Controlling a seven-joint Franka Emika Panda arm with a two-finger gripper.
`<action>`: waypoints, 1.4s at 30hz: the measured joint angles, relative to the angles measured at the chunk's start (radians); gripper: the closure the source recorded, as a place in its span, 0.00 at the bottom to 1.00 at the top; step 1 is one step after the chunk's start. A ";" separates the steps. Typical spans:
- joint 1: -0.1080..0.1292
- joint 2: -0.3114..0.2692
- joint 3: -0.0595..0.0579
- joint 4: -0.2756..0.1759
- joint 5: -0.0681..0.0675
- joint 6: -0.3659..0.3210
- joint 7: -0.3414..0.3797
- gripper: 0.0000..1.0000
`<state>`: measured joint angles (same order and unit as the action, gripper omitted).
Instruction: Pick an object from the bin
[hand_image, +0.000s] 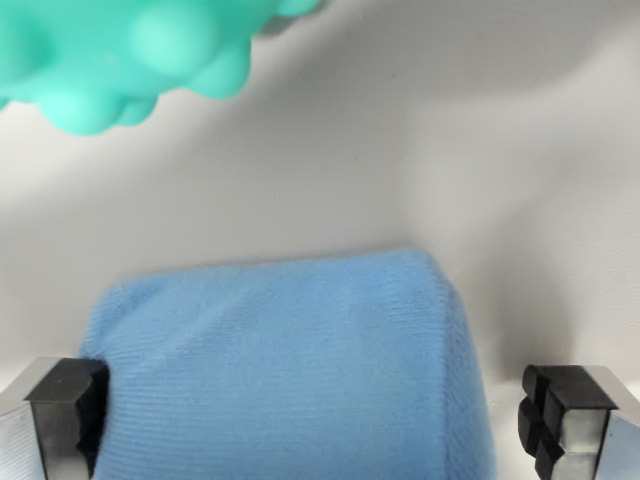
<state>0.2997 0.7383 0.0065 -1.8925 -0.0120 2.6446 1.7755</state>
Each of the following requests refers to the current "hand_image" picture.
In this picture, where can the grey plastic bin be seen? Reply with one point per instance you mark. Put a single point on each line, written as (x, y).
(350, 175)

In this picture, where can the black-padded gripper right finger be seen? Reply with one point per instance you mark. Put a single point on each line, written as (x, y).
(575, 425)

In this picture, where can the teal bumpy rubber ball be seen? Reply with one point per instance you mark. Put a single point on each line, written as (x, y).
(125, 55)

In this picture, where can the light blue fabric cylinder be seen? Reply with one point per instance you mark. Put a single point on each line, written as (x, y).
(280, 375)

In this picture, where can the black-padded gripper left finger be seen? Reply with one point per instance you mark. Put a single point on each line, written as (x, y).
(55, 425)

